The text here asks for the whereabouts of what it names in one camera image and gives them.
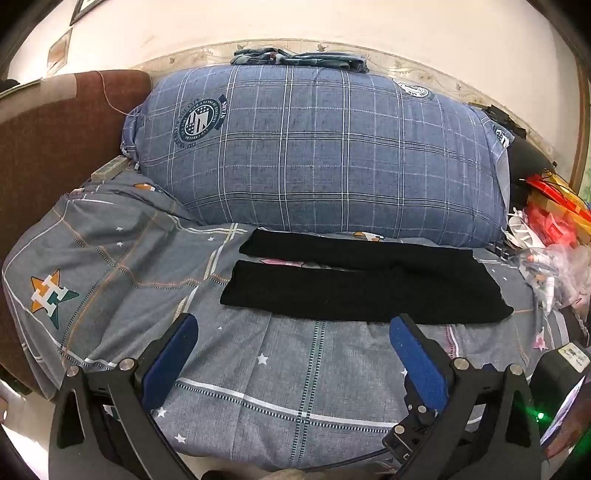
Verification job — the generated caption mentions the black bag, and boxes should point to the black bag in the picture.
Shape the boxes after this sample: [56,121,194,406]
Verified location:
[471,104,557,183]

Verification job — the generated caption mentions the folded blue patterned cloth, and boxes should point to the folded blue patterned cloth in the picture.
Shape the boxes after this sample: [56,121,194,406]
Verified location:
[230,46,370,73]

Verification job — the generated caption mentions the pile of colourful clutter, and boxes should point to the pile of colourful clutter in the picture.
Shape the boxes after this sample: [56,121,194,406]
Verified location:
[505,208,591,315]

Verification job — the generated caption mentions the black pants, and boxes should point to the black pants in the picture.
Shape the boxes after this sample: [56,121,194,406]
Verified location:
[220,228,514,325]

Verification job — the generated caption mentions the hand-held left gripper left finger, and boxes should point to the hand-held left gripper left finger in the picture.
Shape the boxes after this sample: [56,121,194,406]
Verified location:
[48,313,199,480]

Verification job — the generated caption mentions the framed wall picture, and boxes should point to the framed wall picture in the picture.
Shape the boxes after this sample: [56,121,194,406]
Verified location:
[69,0,108,27]

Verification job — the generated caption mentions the blue plaid pillow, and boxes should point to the blue plaid pillow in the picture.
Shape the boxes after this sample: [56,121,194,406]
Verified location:
[121,64,512,246]

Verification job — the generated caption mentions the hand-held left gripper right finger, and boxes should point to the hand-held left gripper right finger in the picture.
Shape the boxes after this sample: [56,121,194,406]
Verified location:
[382,313,544,480]

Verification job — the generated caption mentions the small grey remote control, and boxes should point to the small grey remote control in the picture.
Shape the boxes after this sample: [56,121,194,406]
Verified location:
[90,155,130,182]

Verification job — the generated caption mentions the thin orange cable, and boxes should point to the thin orange cable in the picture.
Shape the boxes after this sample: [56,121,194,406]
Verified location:
[95,70,127,116]

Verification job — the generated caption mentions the wooden window frame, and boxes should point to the wooden window frame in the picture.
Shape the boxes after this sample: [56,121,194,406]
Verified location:
[570,44,591,197]

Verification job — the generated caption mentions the brown headboard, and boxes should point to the brown headboard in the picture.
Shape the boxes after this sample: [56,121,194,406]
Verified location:
[0,69,153,393]

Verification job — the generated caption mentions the grey star print bedsheet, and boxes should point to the grey star print bedsheet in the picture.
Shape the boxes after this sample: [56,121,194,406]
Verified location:
[2,172,571,476]

